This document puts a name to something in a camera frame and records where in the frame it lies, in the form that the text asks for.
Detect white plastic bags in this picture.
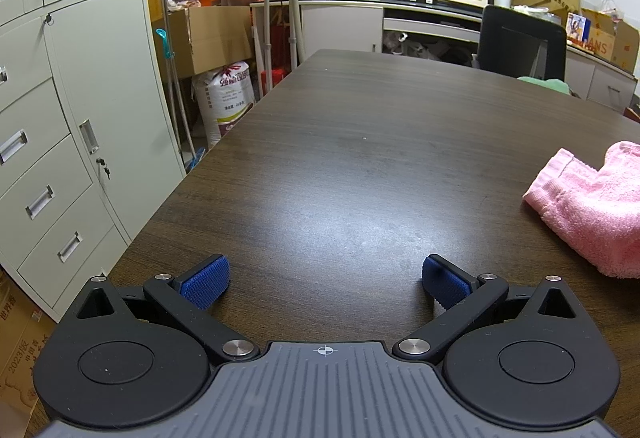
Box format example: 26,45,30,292
384,30,451,61

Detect black office chair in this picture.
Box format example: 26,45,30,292
477,5,568,82

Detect green cushion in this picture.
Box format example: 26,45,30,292
516,76,571,94

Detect teal handle broom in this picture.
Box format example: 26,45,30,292
155,28,206,169

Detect large open cardboard box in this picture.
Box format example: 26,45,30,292
170,5,253,78

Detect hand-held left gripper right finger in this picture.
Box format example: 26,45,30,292
391,254,577,364

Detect grey metal cabinet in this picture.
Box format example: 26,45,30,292
0,0,188,323

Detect small photo box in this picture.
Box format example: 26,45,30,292
566,12,588,43

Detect cardboard box with red print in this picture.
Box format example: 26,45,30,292
580,8,640,71

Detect pink towel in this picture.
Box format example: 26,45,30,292
523,141,640,279

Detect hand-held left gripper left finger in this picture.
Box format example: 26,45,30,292
75,254,261,365

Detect white printed sack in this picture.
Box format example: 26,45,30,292
192,61,257,151

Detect low white sideboard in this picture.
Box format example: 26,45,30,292
250,0,640,113

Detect printed brown floor carton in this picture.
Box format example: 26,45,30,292
0,268,56,438

